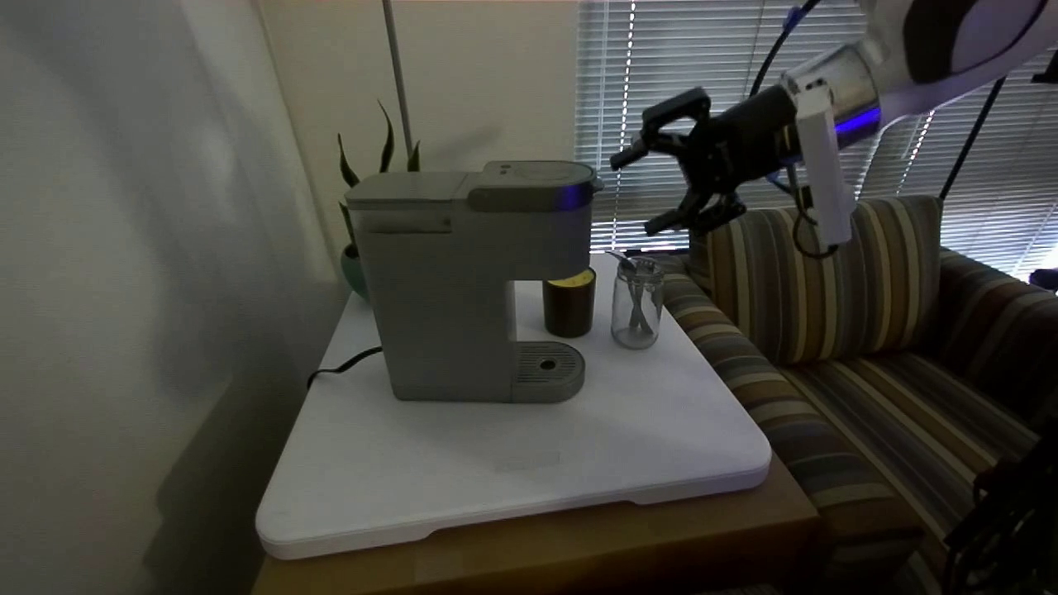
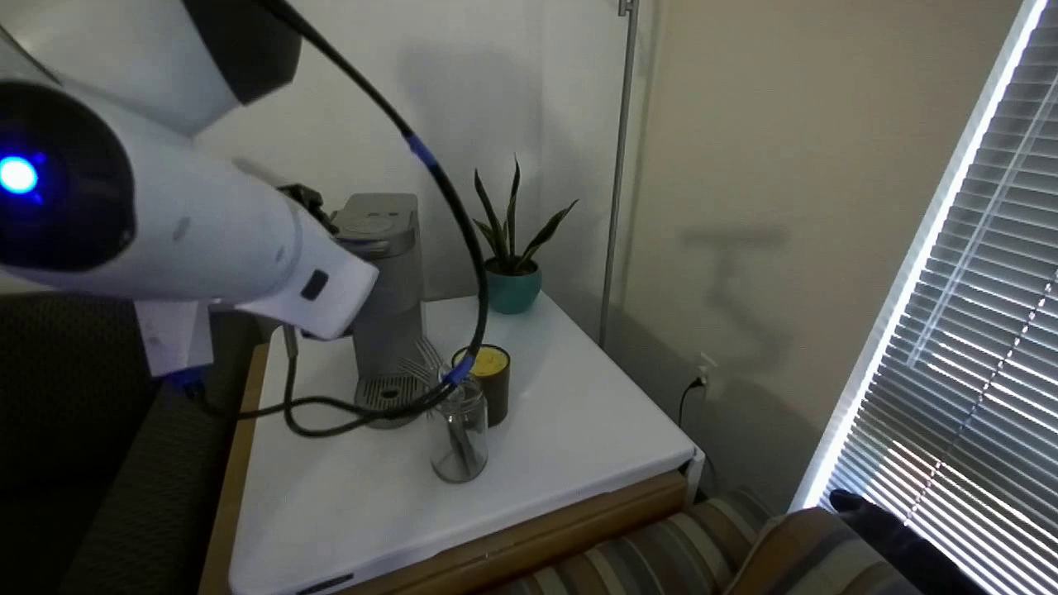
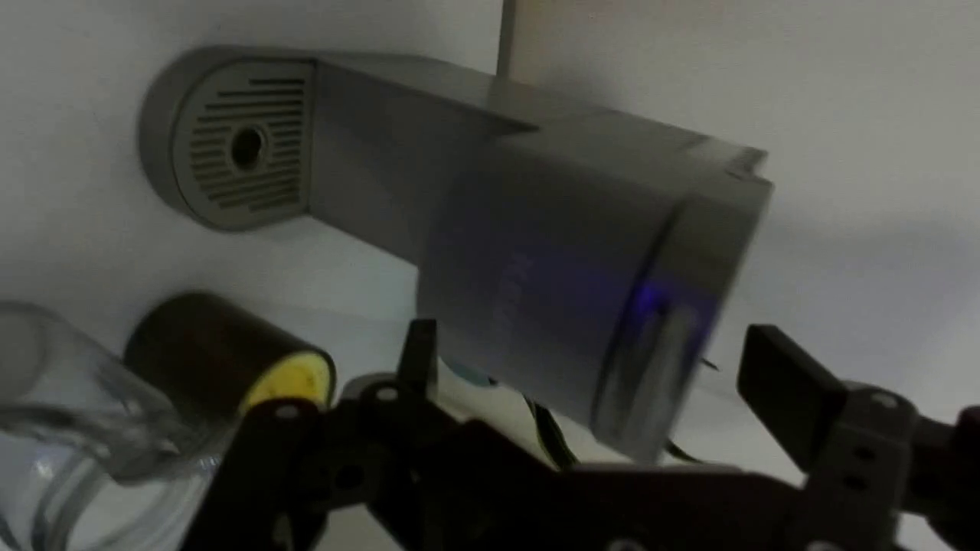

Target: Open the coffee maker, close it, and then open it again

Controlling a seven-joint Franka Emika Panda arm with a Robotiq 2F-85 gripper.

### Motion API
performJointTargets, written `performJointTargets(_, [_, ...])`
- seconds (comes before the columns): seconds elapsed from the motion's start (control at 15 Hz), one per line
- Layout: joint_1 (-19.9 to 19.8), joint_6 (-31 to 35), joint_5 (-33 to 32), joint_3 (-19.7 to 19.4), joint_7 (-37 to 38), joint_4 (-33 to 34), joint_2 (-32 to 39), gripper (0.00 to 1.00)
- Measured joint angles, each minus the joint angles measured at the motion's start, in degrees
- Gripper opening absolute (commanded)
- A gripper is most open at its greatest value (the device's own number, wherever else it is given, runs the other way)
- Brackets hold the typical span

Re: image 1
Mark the wooden side table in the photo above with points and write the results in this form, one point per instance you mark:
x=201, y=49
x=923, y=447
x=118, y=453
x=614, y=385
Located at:
x=572, y=550

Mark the white window blinds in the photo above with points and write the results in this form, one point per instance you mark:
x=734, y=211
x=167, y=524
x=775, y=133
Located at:
x=664, y=68

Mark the grey pod coffee maker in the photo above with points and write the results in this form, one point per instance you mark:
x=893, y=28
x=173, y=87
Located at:
x=440, y=299

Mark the black slanted stand pole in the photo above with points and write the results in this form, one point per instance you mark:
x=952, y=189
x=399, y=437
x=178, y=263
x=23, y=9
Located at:
x=971, y=137

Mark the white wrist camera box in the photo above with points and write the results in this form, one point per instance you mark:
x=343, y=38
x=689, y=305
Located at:
x=826, y=168

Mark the black metal frame object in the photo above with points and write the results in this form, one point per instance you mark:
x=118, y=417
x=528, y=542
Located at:
x=1009, y=517

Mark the white plastic board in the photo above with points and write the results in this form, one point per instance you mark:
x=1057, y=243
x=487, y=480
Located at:
x=516, y=450

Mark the striped fabric armchair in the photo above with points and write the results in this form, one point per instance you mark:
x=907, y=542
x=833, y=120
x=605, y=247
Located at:
x=861, y=320

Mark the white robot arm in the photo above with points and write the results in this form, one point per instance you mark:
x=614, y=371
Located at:
x=948, y=44

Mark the thin metal lamp pole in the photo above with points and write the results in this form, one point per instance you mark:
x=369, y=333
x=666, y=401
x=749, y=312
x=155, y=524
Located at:
x=399, y=77

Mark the dark candle jar yellow wax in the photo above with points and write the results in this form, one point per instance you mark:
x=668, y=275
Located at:
x=569, y=309

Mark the clear glass jar with utensils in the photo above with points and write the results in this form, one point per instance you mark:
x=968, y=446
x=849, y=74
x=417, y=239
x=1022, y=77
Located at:
x=636, y=316

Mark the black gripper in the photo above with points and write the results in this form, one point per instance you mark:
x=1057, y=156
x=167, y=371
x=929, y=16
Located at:
x=754, y=137

